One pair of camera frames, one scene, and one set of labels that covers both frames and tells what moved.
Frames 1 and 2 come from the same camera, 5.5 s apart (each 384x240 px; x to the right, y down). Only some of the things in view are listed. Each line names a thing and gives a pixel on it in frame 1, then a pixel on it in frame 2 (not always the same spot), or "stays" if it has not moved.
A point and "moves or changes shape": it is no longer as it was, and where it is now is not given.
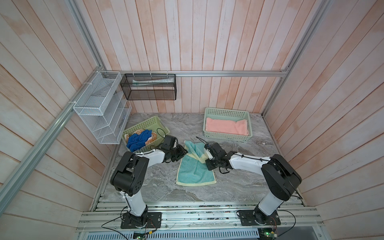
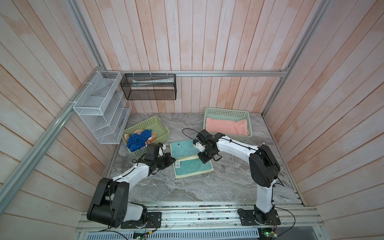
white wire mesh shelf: x=104 y=108 stays
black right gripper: x=208 y=164 to x=204 y=159
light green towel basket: x=154 y=124 stays
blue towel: x=136 y=141 stays
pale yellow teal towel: x=192 y=170 moves or changes shape
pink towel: x=240 y=127 stays
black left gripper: x=182 y=153 to x=168 y=162
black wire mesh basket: x=149 y=86 stays
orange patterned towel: x=153 y=138 stays
